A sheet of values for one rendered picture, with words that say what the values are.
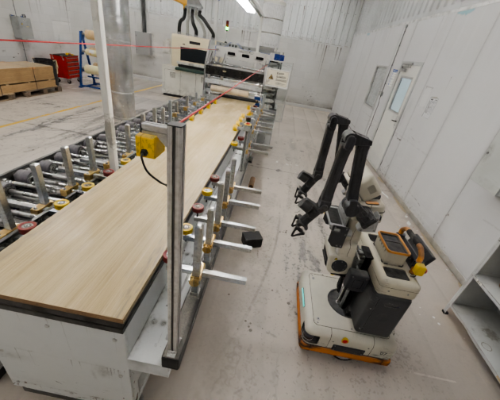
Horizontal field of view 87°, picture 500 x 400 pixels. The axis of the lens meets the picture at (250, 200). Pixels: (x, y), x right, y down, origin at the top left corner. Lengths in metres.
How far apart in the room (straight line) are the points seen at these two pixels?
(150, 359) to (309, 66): 11.58
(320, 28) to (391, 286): 11.05
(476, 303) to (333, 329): 1.62
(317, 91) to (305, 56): 1.42
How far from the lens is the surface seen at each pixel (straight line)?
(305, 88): 12.20
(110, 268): 1.46
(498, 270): 3.14
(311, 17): 12.21
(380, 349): 2.31
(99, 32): 2.23
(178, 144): 0.73
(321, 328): 2.14
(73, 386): 1.93
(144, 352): 1.49
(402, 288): 1.94
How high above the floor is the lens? 1.90
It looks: 30 degrees down
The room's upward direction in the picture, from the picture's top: 10 degrees clockwise
